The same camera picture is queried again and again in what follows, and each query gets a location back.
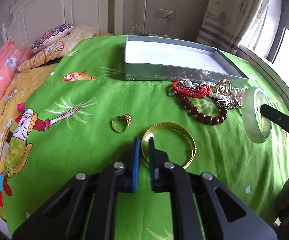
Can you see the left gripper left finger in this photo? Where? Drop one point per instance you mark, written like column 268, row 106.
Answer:
column 85, row 207

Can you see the gold bangle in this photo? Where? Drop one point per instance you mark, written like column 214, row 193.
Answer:
column 172, row 138

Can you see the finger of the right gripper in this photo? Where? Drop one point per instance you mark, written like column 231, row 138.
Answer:
column 275, row 116

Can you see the green cartoon blanket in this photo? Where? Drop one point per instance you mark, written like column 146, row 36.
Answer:
column 111, row 112

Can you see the pink folded quilt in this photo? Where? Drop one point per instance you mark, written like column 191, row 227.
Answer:
column 10, row 57

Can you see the gold pendant brooch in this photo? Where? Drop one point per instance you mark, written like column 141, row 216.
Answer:
column 223, row 87

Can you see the patterned decorative pillow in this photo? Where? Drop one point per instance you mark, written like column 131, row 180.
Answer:
column 51, row 36

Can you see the white wooden headboard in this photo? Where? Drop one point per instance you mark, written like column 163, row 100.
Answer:
column 32, row 18

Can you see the patterned beige curtain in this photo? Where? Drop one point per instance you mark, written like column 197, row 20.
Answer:
column 227, row 24

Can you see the wall power socket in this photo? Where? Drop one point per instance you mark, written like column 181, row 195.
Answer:
column 164, row 14

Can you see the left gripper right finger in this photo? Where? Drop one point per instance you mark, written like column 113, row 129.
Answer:
column 202, row 207

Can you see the yellow floral pillow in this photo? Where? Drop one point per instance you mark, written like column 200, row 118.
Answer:
column 59, row 48

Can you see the green jade bangle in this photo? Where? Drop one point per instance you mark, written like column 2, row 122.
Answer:
column 257, row 127

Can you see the silver jewelry box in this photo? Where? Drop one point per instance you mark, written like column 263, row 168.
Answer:
column 163, row 59

